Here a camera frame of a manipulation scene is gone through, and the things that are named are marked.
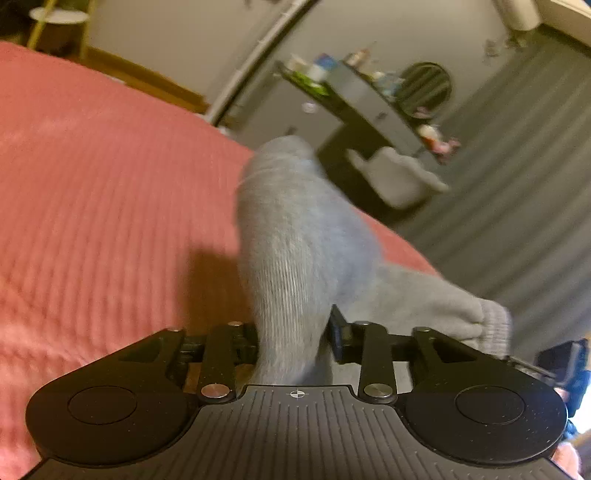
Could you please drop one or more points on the black grey vanity desk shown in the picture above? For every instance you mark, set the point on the black grey vanity desk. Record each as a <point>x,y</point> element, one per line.
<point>351,114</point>

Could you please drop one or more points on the round black slatted mirror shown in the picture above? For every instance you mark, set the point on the round black slatted mirror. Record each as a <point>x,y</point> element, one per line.
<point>425,89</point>

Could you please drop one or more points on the grey fluffy vanity chair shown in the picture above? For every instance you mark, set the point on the grey fluffy vanity chair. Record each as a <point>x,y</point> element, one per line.
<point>400,181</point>

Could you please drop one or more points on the pink figurine on desk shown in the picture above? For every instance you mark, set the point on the pink figurine on desk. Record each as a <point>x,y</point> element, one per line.
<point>434,140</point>

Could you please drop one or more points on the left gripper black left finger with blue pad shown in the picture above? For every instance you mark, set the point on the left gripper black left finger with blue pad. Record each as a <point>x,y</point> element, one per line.
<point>136,401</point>

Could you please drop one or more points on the grey window curtain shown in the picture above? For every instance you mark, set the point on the grey window curtain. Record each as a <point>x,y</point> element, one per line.
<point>514,226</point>

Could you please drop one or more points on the white blue cup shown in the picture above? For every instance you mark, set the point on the white blue cup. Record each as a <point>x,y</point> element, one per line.
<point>320,69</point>

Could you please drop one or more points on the grey sweatpants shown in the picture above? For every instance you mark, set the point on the grey sweatpants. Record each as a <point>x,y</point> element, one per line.
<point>304,249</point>

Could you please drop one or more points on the white vertical pole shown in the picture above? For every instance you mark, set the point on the white vertical pole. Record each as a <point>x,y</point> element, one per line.
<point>264,44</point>

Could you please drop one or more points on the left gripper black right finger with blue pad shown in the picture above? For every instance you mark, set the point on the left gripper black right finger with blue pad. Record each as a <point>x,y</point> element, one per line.
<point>460,402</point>

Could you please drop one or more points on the pink ribbed bedspread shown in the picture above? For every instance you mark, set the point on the pink ribbed bedspread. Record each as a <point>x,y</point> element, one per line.
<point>117,220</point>

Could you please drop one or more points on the yellow legged side table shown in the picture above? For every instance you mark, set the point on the yellow legged side table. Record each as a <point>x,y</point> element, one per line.
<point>61,28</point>

